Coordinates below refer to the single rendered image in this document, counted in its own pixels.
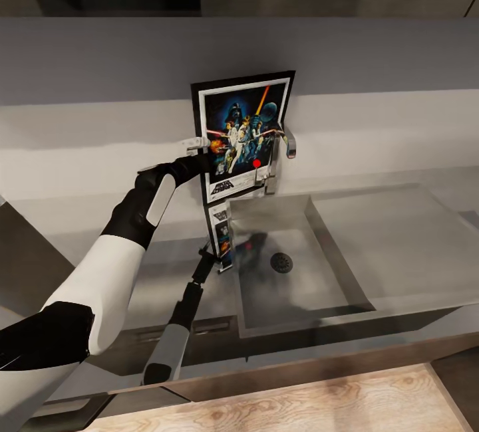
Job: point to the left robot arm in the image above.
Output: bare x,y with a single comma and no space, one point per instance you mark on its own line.
85,314

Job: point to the poster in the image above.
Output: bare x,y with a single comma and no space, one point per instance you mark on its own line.
238,116

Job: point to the drop in sink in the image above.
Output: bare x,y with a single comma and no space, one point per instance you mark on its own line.
320,258

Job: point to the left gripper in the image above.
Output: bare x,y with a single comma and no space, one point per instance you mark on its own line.
197,164

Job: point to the dishwasher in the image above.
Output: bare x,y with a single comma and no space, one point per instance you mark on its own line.
77,415

